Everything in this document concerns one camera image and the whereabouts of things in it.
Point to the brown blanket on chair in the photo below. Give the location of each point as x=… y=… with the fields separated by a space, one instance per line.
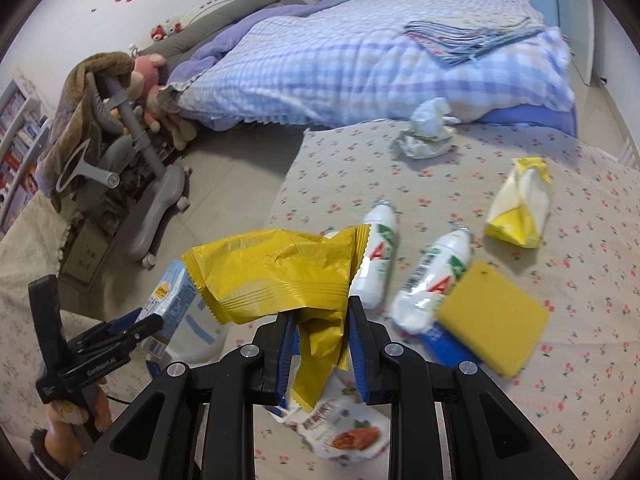
x=73 y=121

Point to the yellow snack bag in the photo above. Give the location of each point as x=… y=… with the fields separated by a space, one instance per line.
x=256 y=274

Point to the bookshelf with books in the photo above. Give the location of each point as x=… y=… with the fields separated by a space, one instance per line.
x=24 y=131

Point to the white AD milk bottle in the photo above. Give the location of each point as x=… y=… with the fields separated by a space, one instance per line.
x=370 y=281

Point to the white room door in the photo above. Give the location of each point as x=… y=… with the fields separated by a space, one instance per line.
x=576 y=21

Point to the cherry print tablecloth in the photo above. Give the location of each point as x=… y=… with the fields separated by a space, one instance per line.
x=580 y=386

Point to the white plastic trash bin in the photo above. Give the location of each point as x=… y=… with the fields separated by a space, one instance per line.
x=199 y=338

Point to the folded striped cloth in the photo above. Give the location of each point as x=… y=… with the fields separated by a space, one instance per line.
x=453 y=44

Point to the yellow white paper bag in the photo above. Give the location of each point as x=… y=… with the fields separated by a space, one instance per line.
x=521 y=208

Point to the blue cracker box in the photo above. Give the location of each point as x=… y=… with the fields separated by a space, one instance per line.
x=445 y=348

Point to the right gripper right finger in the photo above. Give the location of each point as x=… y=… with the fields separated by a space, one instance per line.
x=446 y=422

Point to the hello kitty plush toys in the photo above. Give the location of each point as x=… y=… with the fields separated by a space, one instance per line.
x=167 y=28

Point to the crushed AD milk bottle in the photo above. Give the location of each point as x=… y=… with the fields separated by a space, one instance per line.
x=438 y=271

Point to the person's left hand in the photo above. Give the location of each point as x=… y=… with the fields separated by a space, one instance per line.
x=61 y=441

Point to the white nut snack wrapper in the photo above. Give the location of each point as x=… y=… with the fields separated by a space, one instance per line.
x=340 y=427

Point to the grey kids desk chair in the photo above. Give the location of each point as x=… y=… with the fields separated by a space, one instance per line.
x=129 y=190

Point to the blue checked quilt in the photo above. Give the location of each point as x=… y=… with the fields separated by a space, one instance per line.
x=339 y=64

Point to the pink plush monkey toy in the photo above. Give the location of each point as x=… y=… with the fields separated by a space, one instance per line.
x=144 y=88

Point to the yellow sponge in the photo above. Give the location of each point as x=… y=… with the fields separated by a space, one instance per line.
x=494 y=319

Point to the white tissue paper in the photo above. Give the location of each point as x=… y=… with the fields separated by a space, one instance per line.
x=430 y=133

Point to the grey bed headboard cushion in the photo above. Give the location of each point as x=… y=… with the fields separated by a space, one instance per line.
x=179 y=48

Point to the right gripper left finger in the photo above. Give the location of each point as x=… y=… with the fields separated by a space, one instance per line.
x=198 y=422

